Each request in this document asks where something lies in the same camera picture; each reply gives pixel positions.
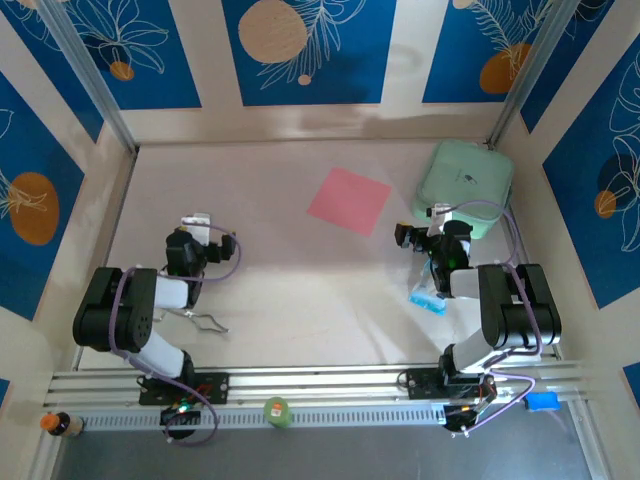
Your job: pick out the aluminium mounting rail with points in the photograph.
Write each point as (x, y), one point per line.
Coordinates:
(325, 382)

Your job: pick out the brown bottle orange cap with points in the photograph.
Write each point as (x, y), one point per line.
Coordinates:
(62, 424)

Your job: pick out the blue box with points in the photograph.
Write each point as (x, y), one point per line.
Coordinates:
(541, 401)

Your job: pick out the mint green zip pouch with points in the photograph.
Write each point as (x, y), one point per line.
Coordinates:
(465, 180)

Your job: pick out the blue snack packet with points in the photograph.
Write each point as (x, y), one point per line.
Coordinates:
(425, 300)

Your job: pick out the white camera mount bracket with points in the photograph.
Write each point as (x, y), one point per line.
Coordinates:
(440, 209)

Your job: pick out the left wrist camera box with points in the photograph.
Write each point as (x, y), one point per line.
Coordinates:
(197, 220)

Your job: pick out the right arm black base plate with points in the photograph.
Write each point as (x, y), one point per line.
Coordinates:
(420, 382)

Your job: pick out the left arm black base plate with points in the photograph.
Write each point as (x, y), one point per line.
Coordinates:
(215, 387)

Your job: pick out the aluminium frame post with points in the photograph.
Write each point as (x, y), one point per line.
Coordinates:
(530, 75)
(85, 70)

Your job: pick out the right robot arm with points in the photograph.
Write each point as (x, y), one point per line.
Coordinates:
(520, 310)

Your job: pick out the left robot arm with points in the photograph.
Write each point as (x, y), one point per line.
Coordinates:
(115, 310)

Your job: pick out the pink square paper sheet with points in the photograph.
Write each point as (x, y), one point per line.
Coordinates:
(350, 202)

